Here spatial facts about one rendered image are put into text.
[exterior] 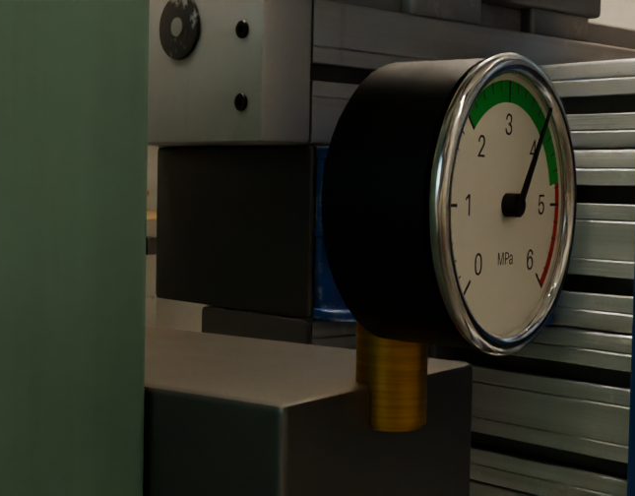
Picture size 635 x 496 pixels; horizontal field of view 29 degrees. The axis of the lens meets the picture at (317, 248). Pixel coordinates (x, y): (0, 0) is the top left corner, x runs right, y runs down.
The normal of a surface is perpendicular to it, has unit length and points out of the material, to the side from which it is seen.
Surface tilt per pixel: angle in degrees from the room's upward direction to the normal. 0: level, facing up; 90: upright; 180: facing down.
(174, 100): 90
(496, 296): 90
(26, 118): 90
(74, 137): 90
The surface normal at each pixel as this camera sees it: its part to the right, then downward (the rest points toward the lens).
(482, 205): 0.82, 0.04
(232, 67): -0.73, 0.02
